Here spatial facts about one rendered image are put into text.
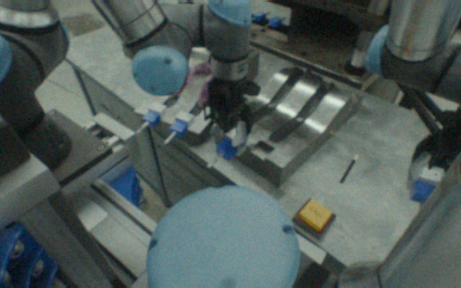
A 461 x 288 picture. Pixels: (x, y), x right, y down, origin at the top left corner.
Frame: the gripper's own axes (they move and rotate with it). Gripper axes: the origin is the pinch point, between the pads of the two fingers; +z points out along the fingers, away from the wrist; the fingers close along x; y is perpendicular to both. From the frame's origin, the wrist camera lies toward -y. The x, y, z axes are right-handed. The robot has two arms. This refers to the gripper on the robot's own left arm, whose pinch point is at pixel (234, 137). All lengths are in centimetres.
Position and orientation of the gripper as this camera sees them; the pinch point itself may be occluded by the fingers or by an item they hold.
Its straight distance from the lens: 75.3
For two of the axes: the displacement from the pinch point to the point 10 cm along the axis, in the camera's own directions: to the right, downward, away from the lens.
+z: 0.0, 7.2, 7.0
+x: 7.9, 4.3, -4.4
